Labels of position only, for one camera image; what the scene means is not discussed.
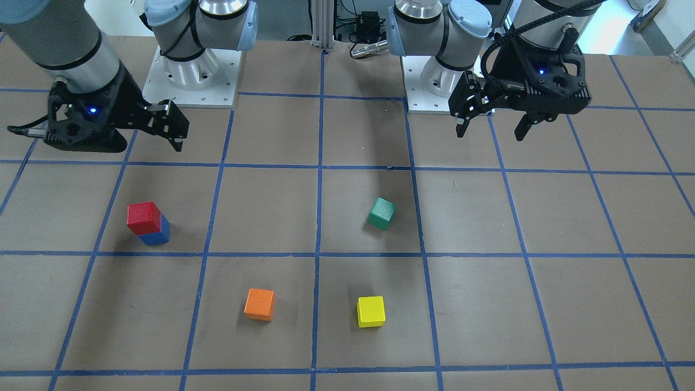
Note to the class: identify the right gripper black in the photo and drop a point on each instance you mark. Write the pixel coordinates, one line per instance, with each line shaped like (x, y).
(126, 102)

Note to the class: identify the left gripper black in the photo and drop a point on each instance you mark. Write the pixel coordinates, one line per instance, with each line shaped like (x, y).
(504, 64)

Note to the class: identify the red wooden block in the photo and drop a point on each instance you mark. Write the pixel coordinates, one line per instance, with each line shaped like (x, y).
(144, 218)

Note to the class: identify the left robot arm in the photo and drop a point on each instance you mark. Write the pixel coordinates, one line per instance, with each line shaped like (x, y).
(454, 33)

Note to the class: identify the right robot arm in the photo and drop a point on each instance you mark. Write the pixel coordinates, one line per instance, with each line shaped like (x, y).
(63, 39)

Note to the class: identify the blue wooden block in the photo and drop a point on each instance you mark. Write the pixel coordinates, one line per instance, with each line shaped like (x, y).
(157, 233)

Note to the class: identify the green wooden block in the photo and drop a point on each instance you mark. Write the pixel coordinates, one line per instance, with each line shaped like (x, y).
(381, 214)

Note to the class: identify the orange wooden block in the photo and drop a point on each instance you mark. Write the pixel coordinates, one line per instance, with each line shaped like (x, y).
(260, 304)

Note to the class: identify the yellow wooden block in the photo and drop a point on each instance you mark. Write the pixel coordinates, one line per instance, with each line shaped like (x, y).
(371, 311)

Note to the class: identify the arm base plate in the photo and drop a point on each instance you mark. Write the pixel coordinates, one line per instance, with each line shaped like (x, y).
(428, 85)
(210, 81)

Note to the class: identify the aluminium frame post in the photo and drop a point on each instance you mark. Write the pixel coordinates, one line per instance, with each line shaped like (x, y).
(322, 24)

